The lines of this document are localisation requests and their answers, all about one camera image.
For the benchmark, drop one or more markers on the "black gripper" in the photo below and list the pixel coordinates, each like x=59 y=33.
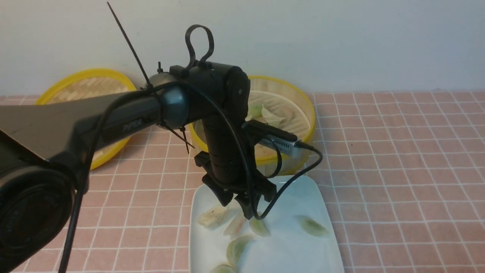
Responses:
x=231 y=169

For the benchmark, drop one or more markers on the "white dumpling basket front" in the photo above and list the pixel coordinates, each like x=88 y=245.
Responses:
x=235 y=226

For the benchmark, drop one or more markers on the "white dumpling basket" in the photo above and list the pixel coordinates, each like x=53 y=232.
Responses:
x=270 y=118
x=235 y=226

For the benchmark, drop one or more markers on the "pale dumpling plate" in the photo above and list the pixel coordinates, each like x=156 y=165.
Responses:
x=214 y=217

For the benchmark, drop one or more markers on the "green dumpling plate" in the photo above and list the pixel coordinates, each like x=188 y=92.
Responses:
x=223 y=268
x=311 y=227
x=236 y=248
x=259 y=228

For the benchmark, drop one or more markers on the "green dumpling plate front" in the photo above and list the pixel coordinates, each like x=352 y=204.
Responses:
x=223 y=268

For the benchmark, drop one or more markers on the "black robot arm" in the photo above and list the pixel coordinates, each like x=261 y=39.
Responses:
x=47 y=150

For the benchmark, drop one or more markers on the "white square plate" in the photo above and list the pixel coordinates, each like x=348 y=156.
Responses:
x=288 y=249

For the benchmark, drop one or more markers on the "white dumpling basket right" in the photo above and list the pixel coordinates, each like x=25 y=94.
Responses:
x=270 y=118

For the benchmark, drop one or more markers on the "green dumpling basket top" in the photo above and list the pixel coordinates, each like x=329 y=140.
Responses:
x=254 y=111

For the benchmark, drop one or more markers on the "bamboo steamer basket yellow rim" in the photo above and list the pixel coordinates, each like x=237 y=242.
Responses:
x=286 y=101

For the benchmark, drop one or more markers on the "pink tiled tablecloth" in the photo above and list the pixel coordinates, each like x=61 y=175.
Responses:
x=402 y=180

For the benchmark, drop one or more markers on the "bamboo steamer lid yellow rim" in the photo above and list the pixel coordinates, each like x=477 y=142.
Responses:
x=86 y=84

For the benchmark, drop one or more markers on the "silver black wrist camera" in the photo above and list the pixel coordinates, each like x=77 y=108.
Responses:
x=272 y=137

